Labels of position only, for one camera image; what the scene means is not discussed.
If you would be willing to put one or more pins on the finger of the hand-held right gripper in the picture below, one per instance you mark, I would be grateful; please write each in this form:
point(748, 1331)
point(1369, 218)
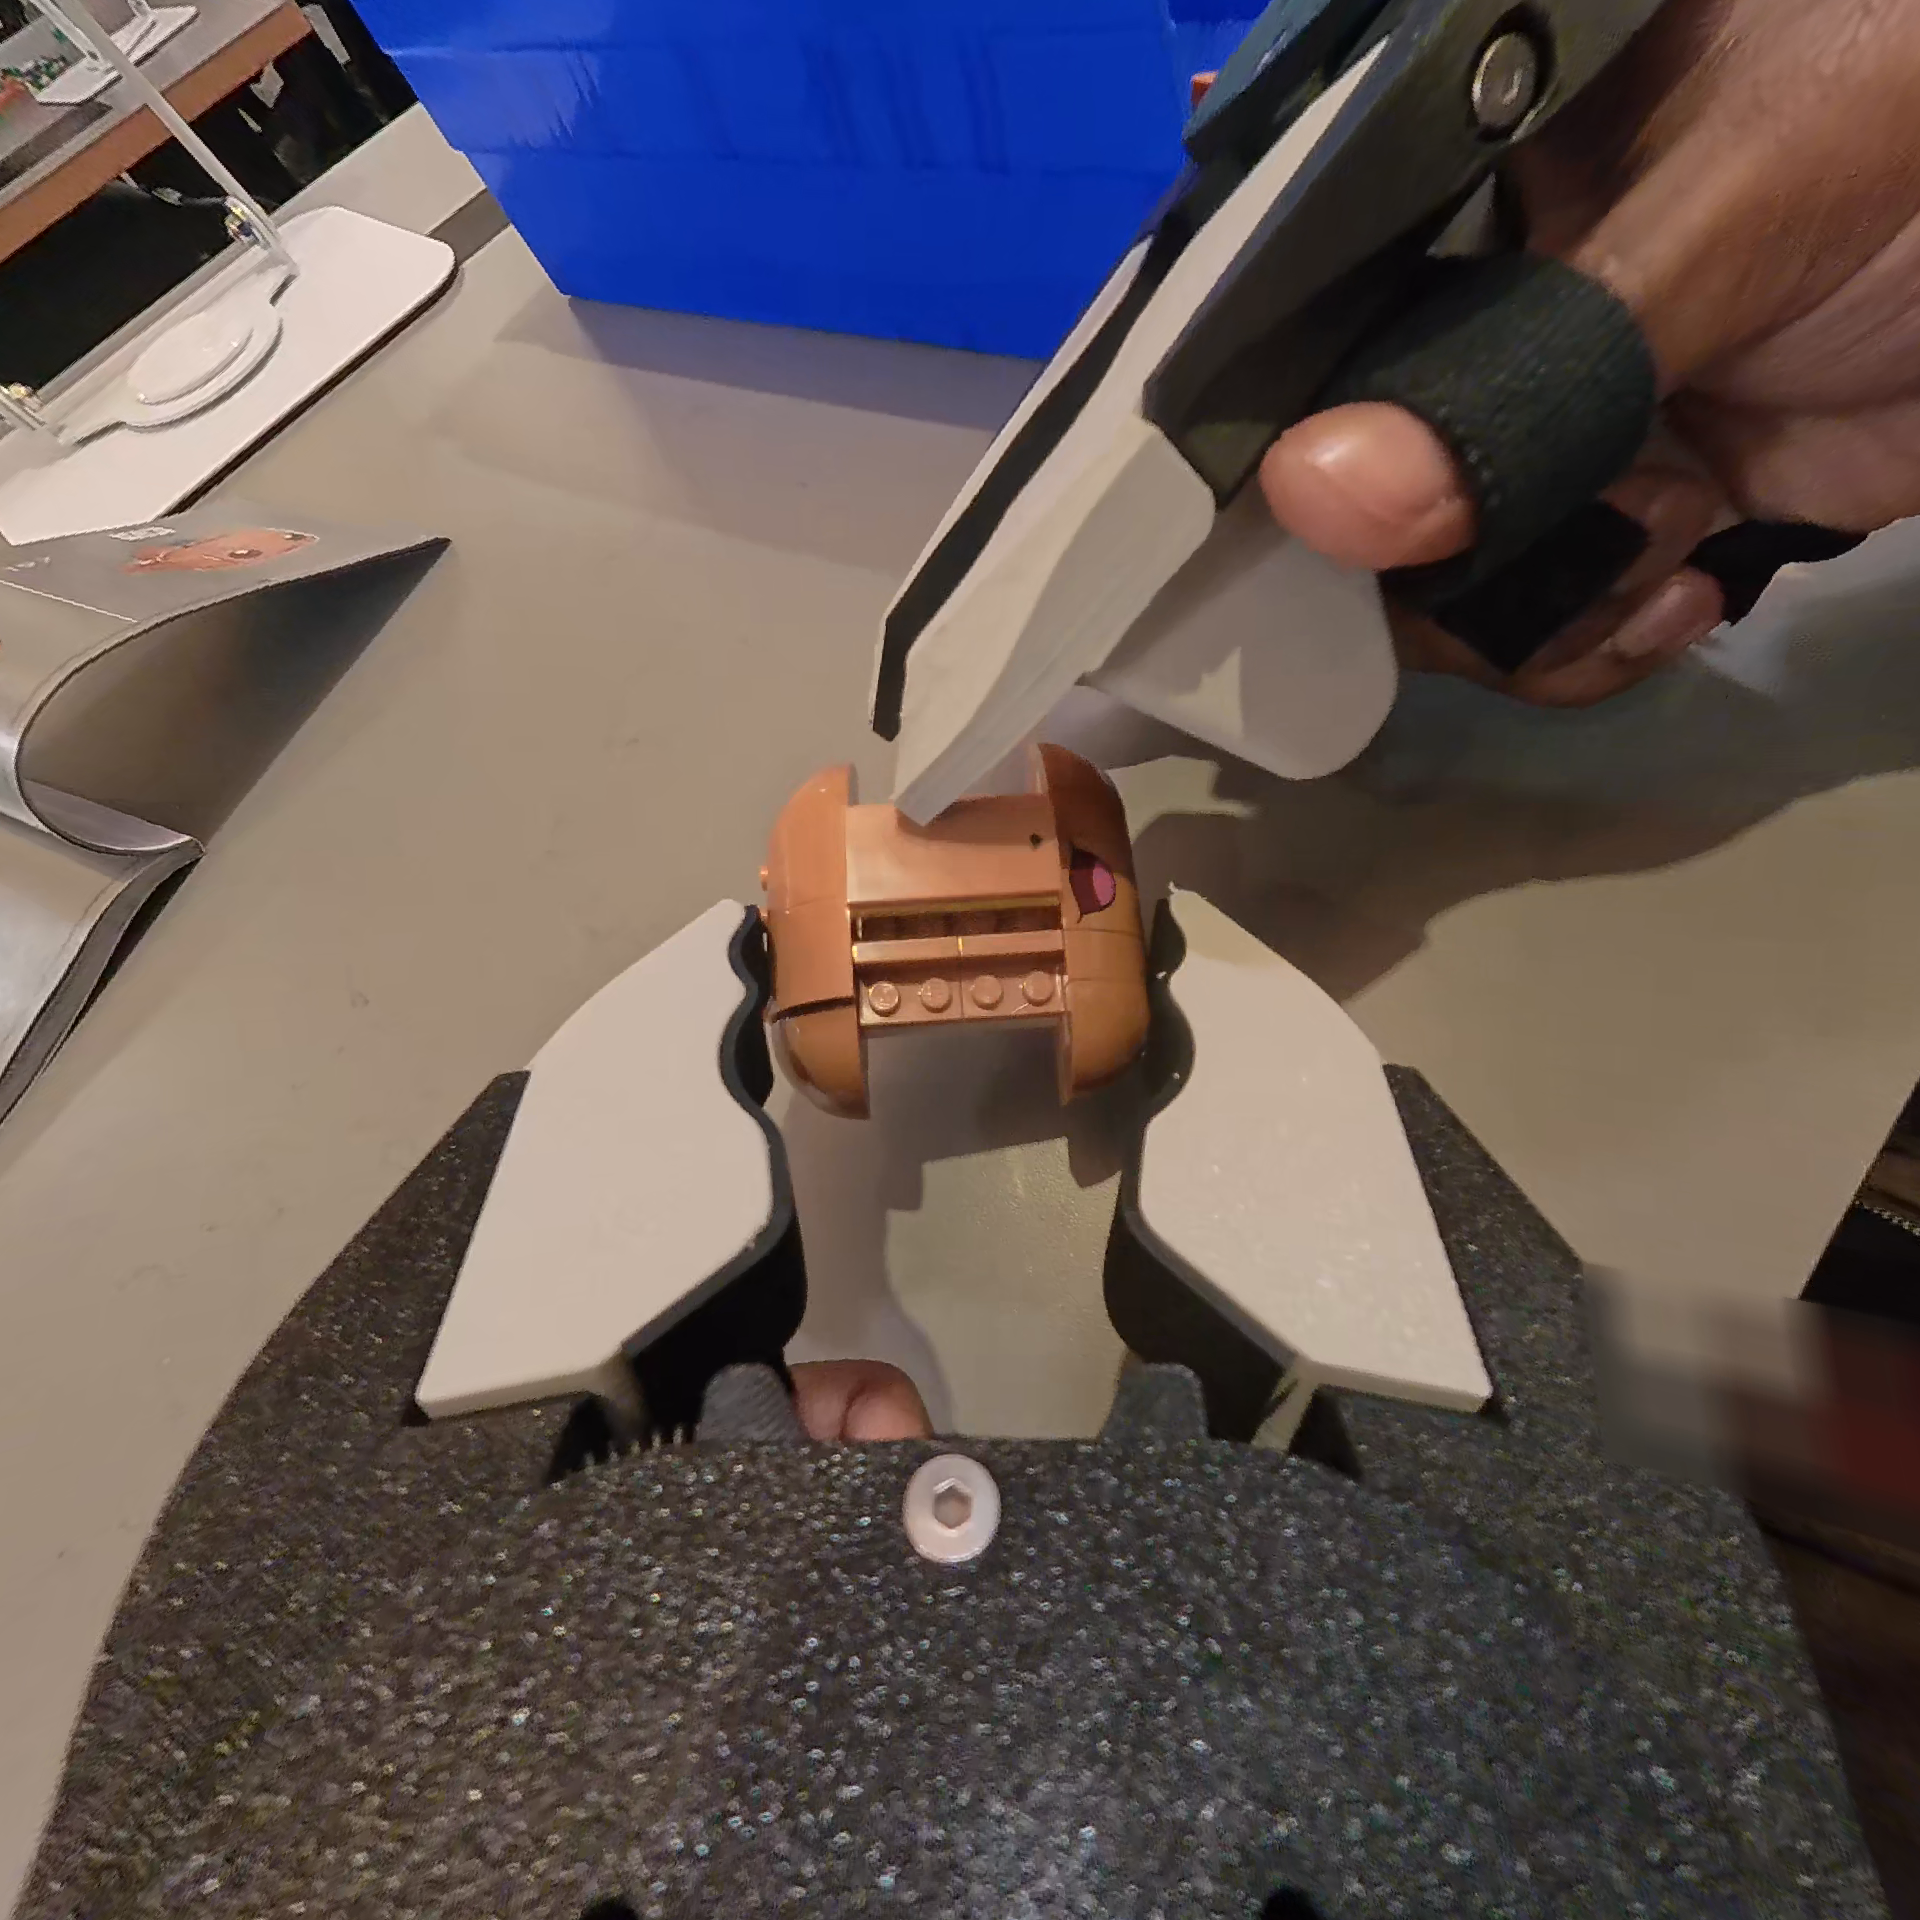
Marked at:
point(1096, 511)
point(1260, 646)

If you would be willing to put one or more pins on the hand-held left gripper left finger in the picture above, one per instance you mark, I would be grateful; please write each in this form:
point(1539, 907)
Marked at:
point(617, 1200)

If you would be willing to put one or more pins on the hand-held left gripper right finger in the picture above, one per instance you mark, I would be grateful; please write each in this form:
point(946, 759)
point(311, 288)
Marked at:
point(1290, 1186)

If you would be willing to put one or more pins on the brown lego assembly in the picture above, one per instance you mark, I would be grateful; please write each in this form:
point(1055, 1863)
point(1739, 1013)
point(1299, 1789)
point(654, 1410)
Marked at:
point(961, 931)

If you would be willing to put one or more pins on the large blue plastic bin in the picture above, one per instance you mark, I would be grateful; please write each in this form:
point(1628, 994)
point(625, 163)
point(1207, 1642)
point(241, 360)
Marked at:
point(811, 150)

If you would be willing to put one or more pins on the lego instruction booklet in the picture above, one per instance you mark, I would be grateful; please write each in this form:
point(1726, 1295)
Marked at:
point(151, 721)

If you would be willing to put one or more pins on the person's left hand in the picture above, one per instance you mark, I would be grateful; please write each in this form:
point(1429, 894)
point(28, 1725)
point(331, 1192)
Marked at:
point(862, 1402)

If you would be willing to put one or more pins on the white flat stand base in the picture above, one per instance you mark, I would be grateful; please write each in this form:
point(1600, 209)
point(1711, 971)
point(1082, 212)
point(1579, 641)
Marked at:
point(241, 377)

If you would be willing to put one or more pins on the long wooden desk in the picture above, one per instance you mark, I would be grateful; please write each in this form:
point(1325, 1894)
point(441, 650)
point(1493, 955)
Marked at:
point(136, 106)

